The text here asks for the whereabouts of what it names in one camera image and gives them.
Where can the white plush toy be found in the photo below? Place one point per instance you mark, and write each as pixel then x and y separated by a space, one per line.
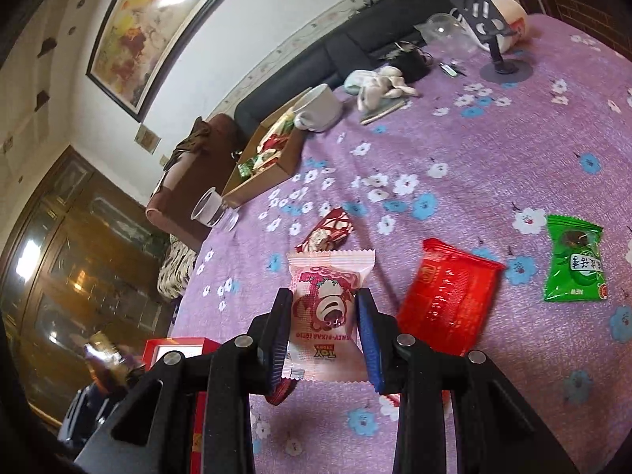
pixel 382 86

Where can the brown round label snack packet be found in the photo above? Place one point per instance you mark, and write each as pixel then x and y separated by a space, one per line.
pixel 111 360

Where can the red box with white inside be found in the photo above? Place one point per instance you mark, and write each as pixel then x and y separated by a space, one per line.
pixel 197 343

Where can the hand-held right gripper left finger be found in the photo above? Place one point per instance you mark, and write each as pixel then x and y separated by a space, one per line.
pixel 282 335

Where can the wooden cabinet with glass doors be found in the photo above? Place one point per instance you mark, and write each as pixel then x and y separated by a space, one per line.
pixel 74 256

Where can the white mug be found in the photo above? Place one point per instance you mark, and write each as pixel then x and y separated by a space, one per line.
pixel 323 106

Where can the red and white snack packet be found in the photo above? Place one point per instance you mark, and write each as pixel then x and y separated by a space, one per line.
pixel 328 229

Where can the green snack packet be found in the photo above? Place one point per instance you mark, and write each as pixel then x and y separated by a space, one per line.
pixel 572 266

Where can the black pouch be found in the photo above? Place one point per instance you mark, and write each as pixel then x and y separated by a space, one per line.
pixel 412 66

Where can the clear plastic cup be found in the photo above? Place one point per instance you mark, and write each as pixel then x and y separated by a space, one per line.
pixel 210 207

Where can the black phone stand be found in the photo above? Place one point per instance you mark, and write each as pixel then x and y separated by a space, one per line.
pixel 476 10

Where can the clear plastic bag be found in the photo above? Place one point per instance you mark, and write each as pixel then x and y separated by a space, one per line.
pixel 444 32

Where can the pink bear print snack packet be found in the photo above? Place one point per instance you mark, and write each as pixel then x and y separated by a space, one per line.
pixel 326 301

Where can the grey flat notebook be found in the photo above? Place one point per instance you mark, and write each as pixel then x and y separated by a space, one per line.
pixel 382 114

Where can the small metal clipper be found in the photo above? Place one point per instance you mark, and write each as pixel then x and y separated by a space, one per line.
pixel 450 69

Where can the long shiny red snack packet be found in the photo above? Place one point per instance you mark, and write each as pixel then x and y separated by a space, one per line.
pixel 449 296

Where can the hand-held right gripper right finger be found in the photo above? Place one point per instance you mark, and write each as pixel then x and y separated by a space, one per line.
pixel 370 340

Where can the brown armchair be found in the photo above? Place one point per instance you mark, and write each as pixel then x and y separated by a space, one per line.
pixel 197 182

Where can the pile of assorted sweets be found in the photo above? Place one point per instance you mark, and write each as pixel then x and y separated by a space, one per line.
pixel 269 150

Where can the black leather sofa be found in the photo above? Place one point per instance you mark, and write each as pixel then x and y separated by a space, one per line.
pixel 296 69

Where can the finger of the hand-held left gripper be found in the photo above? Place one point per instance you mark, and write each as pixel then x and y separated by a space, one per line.
pixel 86 412

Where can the dark cloth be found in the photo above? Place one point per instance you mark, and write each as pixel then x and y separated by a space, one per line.
pixel 192 140

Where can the small framed wall picture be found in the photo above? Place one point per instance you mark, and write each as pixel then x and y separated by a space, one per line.
pixel 146 138

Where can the cardboard box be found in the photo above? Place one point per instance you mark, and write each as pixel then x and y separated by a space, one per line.
pixel 276 168

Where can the pale green cloth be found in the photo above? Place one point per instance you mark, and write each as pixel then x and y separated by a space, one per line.
pixel 353 81

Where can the framed horse painting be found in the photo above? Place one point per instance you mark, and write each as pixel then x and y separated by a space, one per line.
pixel 143 34

